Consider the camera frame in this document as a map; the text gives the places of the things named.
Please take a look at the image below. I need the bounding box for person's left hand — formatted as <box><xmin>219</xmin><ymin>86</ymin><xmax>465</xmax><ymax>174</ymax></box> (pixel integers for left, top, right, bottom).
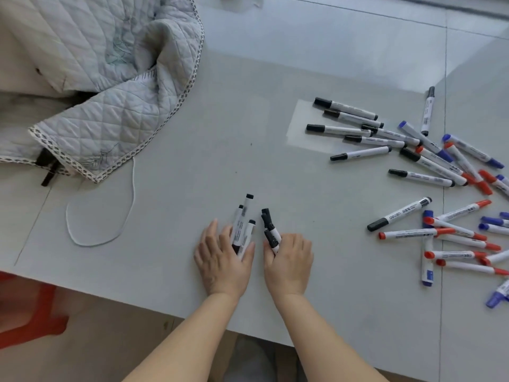
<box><xmin>194</xmin><ymin>219</ymin><xmax>255</xmax><ymax>302</ymax></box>

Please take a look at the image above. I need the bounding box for person's right hand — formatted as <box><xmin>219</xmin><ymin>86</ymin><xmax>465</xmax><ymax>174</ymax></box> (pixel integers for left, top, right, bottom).
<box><xmin>262</xmin><ymin>233</ymin><xmax>315</xmax><ymax>301</ymax></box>

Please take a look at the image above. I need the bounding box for person's right forearm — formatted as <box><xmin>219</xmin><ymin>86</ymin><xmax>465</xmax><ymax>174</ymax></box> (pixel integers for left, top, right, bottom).
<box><xmin>272</xmin><ymin>293</ymin><xmax>389</xmax><ymax>382</ymax></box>

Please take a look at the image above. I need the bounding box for person's left forearm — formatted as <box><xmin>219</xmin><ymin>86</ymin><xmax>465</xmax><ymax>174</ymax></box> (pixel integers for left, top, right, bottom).
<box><xmin>119</xmin><ymin>292</ymin><xmax>242</xmax><ymax>382</ymax></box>

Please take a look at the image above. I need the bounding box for group of red-capped markers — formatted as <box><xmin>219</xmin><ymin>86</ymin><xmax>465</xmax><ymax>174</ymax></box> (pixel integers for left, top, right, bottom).
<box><xmin>378</xmin><ymin>142</ymin><xmax>509</xmax><ymax>277</ymax></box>

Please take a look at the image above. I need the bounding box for group of blue-capped markers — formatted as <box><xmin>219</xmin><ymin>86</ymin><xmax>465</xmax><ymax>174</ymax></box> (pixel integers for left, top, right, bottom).
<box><xmin>398</xmin><ymin>120</ymin><xmax>509</xmax><ymax>309</ymax></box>

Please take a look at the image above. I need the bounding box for group of black-capped markers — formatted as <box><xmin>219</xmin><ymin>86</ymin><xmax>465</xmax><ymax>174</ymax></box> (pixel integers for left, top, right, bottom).
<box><xmin>306</xmin><ymin>86</ymin><xmax>469</xmax><ymax>232</ymax></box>

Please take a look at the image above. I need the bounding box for red plastic stool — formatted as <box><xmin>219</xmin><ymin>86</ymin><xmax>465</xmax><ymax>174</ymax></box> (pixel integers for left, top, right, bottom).
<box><xmin>0</xmin><ymin>271</ymin><xmax>71</xmax><ymax>349</ymax></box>

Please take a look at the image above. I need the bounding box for grey quilted cloth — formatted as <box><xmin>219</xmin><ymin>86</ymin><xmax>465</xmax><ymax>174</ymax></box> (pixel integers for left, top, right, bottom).
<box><xmin>0</xmin><ymin>0</ymin><xmax>206</xmax><ymax>184</ymax></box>

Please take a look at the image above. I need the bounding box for beige upholstered seat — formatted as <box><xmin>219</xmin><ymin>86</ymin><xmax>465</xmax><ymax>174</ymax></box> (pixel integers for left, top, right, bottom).
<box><xmin>0</xmin><ymin>7</ymin><xmax>94</xmax><ymax>133</ymax></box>

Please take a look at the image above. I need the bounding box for white cord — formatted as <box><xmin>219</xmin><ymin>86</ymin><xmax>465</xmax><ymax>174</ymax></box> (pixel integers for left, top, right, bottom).
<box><xmin>65</xmin><ymin>157</ymin><xmax>138</xmax><ymax>247</ymax></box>

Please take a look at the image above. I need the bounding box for black strap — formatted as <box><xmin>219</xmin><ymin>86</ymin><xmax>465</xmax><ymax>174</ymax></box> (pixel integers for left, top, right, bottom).
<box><xmin>37</xmin><ymin>150</ymin><xmax>62</xmax><ymax>188</ymax></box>

